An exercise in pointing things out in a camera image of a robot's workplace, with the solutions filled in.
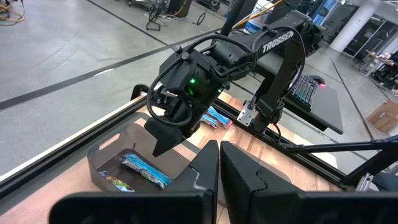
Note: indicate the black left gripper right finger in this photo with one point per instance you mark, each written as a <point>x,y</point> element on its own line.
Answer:
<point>311,208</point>

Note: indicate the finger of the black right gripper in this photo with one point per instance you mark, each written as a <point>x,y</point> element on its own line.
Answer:
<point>186,132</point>
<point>161,137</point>

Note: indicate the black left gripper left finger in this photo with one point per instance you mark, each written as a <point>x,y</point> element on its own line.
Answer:
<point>124,208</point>

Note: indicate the dark blue Chewy granola bar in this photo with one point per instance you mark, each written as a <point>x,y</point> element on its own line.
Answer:
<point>116,183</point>

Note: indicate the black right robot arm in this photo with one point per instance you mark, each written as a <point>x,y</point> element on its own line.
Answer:
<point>280,40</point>

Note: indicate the black clamp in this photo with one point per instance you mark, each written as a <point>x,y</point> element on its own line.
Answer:
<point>140,90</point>

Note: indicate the silver mounting plate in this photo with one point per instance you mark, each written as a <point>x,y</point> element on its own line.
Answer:
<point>247,113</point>

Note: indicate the black pole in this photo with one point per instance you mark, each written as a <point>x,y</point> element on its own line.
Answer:
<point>236,15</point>

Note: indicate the white blue container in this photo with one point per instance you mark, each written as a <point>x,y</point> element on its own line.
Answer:
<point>253,25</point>

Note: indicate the black office chair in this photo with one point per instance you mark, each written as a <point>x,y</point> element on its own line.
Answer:
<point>385,183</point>

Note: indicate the black keyboard with tray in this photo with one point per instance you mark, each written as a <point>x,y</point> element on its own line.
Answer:
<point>326,112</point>

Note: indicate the backlit rainbow keyboard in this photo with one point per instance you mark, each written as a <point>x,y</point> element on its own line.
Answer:
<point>306,90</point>

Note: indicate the cardboard box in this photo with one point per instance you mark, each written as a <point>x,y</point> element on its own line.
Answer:
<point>384,116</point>

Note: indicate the black computer mouse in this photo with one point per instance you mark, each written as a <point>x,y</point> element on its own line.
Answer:
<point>317,81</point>

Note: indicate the silver metal bracket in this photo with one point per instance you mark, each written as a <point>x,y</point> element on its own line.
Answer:
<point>363,186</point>

